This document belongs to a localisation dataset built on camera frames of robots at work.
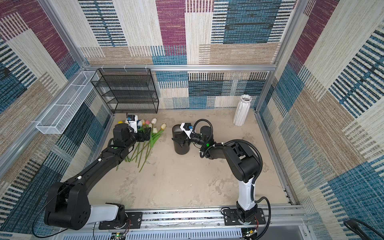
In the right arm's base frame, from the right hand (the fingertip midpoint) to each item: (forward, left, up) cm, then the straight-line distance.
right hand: (176, 132), depth 87 cm
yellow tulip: (+17, +41, -9) cm, 45 cm away
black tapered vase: (-8, -3, +4) cm, 10 cm away
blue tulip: (-5, +18, +11) cm, 22 cm away
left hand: (+2, +19, +4) cm, 19 cm away
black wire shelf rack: (+37, +37, +2) cm, 52 cm away
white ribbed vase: (+16, -42, 0) cm, 45 cm away
